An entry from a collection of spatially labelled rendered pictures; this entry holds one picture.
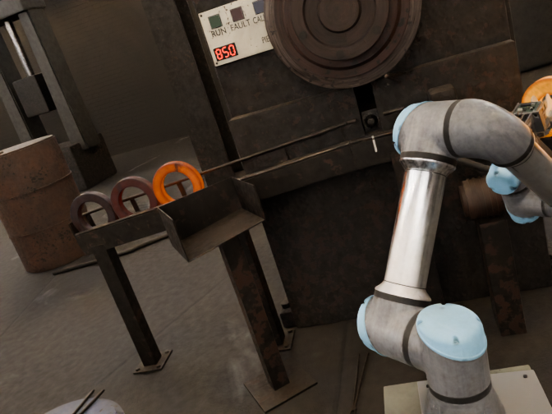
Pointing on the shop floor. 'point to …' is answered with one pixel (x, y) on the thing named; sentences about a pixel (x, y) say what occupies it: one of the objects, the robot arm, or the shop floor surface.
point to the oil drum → (39, 204)
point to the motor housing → (495, 253)
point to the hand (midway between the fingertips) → (549, 104)
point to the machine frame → (349, 290)
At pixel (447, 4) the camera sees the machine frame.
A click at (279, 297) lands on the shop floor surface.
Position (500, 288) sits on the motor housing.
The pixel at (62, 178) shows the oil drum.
